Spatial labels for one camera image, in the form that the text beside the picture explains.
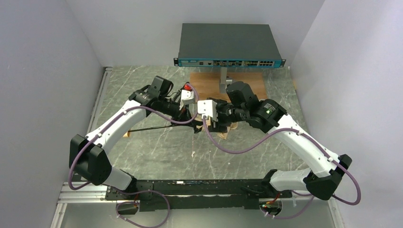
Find beige folding umbrella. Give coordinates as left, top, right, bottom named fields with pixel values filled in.
left=123, top=123, right=238, bottom=140

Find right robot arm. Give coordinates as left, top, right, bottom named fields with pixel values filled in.
left=198, top=81, right=352, bottom=200

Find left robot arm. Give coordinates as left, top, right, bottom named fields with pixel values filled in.
left=68, top=76, right=199, bottom=195

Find grey metal stand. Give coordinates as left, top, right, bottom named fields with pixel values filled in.
left=219, top=67, right=236, bottom=94

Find wooden board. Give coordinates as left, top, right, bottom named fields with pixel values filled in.
left=190, top=72, right=268, bottom=102

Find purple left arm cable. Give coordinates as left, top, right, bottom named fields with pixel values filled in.
left=67, top=83, right=200, bottom=228

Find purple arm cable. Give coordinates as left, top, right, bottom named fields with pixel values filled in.
left=201, top=115, right=362, bottom=220
left=67, top=83, right=200, bottom=228

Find white aluminium table rail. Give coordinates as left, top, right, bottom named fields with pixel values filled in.
left=86, top=66, right=113, bottom=133

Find grey network switch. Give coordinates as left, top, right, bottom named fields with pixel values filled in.
left=173, top=23, right=286, bottom=68

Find aluminium front frame rail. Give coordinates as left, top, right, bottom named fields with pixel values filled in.
left=51, top=179, right=344, bottom=228

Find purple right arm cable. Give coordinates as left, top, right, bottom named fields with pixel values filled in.
left=201, top=115, right=362, bottom=220

